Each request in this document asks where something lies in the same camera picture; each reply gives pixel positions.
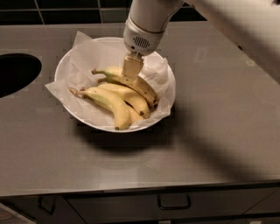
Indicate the black cabinet handle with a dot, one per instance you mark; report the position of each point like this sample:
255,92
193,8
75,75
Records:
47,204

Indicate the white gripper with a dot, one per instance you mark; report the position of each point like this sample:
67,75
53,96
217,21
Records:
142,38

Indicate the grey drawer front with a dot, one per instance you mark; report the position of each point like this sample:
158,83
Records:
205,205

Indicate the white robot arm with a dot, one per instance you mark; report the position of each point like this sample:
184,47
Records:
252,25

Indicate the black drawer handle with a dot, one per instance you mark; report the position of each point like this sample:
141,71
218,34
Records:
174,201

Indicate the black round sink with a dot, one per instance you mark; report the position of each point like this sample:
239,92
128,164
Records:
17,71

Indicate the small hidden yellow banana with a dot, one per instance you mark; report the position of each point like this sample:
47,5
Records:
134,116

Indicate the white paper liner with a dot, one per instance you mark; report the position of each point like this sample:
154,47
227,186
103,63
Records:
87,62

